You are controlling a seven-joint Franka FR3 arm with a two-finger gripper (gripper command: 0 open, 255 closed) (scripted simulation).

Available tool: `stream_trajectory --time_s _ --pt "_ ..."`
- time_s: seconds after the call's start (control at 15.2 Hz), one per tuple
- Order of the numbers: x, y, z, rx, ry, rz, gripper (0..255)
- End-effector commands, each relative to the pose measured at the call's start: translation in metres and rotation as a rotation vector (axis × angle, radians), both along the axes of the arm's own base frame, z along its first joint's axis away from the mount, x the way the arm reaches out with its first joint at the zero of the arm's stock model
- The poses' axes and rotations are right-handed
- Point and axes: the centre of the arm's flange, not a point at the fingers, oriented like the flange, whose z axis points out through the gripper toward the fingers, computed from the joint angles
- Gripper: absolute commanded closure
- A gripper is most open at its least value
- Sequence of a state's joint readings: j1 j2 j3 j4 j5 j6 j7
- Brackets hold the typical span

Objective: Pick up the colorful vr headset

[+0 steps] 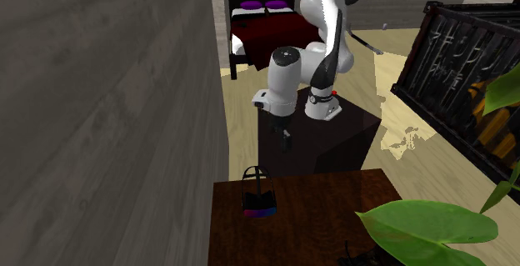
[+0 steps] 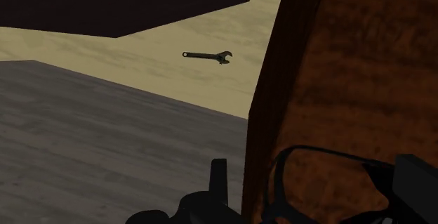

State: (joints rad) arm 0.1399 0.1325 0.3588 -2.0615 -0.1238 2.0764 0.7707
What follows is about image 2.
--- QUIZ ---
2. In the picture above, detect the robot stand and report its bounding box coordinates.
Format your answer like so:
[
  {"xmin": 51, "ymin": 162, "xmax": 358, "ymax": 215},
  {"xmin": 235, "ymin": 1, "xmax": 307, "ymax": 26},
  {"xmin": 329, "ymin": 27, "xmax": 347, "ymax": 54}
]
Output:
[{"xmin": 0, "ymin": 0, "xmax": 251, "ymax": 39}]

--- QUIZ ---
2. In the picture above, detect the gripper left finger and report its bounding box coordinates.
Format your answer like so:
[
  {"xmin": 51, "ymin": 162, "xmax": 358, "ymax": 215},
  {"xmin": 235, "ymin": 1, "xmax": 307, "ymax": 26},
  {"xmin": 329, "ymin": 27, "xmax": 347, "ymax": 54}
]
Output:
[{"xmin": 124, "ymin": 158, "xmax": 244, "ymax": 224}]

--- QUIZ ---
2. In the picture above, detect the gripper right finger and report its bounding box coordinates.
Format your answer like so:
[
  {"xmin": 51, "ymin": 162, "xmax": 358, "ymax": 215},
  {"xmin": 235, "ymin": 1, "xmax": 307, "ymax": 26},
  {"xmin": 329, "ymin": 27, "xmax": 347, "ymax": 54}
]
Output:
[{"xmin": 342, "ymin": 153, "xmax": 438, "ymax": 224}]

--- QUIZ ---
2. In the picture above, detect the brown wooden furniture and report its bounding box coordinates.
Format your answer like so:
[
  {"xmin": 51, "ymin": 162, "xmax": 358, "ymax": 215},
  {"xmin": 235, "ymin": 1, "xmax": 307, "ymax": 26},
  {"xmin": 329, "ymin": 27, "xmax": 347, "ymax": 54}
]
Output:
[{"xmin": 240, "ymin": 0, "xmax": 438, "ymax": 224}]

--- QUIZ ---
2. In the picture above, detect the dark adjustable wrench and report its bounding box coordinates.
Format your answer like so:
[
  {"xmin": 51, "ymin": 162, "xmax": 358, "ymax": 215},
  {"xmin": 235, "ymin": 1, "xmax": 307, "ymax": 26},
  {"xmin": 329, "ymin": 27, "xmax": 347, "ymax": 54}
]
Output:
[{"xmin": 182, "ymin": 51, "xmax": 233, "ymax": 65}]

